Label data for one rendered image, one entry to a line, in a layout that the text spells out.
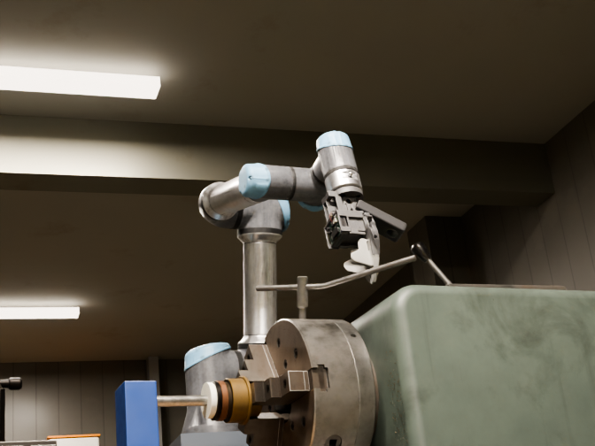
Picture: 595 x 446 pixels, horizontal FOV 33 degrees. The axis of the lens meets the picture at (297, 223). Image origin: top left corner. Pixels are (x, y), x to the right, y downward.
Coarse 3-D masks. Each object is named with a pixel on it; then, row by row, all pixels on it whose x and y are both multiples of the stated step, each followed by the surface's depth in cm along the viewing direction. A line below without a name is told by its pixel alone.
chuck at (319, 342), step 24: (288, 336) 193; (312, 336) 187; (336, 336) 189; (288, 360) 193; (312, 360) 183; (336, 360) 185; (336, 384) 182; (264, 408) 203; (288, 408) 199; (312, 408) 181; (336, 408) 182; (288, 432) 191; (312, 432) 180; (336, 432) 182
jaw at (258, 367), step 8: (264, 344) 205; (248, 352) 202; (256, 352) 201; (264, 352) 201; (248, 360) 198; (256, 360) 199; (264, 360) 199; (272, 360) 200; (248, 368) 196; (256, 368) 197; (264, 368) 197; (272, 368) 198; (248, 376) 194; (256, 376) 195; (264, 376) 195; (272, 376) 196
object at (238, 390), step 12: (216, 384) 187; (228, 384) 189; (240, 384) 188; (228, 396) 187; (240, 396) 187; (228, 408) 186; (240, 408) 186; (252, 408) 189; (216, 420) 188; (228, 420) 188; (240, 420) 188
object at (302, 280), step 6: (300, 276) 199; (306, 276) 199; (300, 282) 199; (306, 282) 199; (300, 288) 198; (300, 294) 198; (306, 294) 199; (300, 300) 198; (306, 300) 198; (300, 306) 198; (306, 306) 198; (300, 312) 198; (300, 318) 198
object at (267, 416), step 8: (264, 416) 193; (272, 416) 193; (280, 416) 194; (288, 416) 196; (248, 424) 190; (256, 424) 191; (264, 424) 191; (272, 424) 192; (280, 424) 193; (248, 432) 190; (256, 432) 191; (264, 432) 192; (272, 432) 192; (280, 432) 193; (248, 440) 193; (256, 440) 191; (264, 440) 192; (272, 440) 192; (280, 440) 193
